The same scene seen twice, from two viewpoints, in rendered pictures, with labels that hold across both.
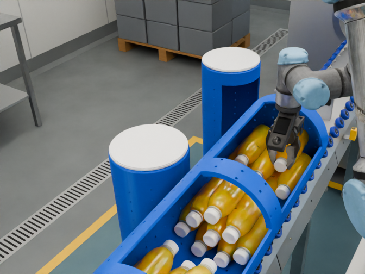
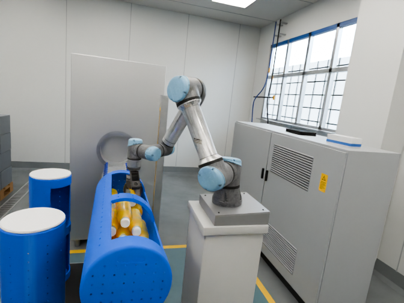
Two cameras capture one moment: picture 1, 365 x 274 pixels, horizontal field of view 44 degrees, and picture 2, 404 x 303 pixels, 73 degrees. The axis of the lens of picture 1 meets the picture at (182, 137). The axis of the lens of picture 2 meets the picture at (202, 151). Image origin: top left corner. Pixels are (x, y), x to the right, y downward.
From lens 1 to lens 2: 0.66 m
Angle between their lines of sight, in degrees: 52
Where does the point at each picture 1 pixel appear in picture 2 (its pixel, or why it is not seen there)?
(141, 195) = (39, 252)
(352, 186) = (205, 169)
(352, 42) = (189, 115)
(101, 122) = not seen: outside the picture
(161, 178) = (55, 234)
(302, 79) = (148, 147)
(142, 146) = (30, 220)
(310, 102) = (155, 156)
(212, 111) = not seen: hidden behind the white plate
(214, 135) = not seen: hidden behind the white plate
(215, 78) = (45, 184)
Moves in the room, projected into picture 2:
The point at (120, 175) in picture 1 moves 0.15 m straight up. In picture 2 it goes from (20, 241) to (20, 210)
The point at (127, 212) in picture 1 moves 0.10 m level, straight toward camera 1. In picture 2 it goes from (23, 274) to (35, 283)
